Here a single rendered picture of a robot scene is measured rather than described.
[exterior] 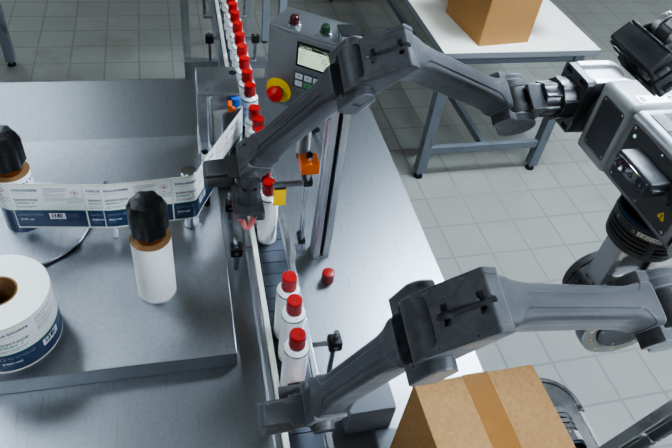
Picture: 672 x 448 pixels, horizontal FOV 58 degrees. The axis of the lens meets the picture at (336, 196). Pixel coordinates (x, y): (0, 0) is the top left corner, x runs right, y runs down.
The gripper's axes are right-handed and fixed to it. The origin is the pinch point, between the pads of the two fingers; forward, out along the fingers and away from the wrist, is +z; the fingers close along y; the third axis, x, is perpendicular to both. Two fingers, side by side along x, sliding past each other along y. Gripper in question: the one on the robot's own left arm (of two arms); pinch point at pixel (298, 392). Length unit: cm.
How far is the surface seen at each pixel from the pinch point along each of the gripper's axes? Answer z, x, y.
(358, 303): 26.0, -14.6, -21.2
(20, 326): 6, -19, 53
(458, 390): -22.9, -0.8, -25.2
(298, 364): -5.1, -6.4, 0.3
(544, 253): 139, -20, -145
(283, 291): 2.5, -20.6, 0.9
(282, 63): -3, -69, -3
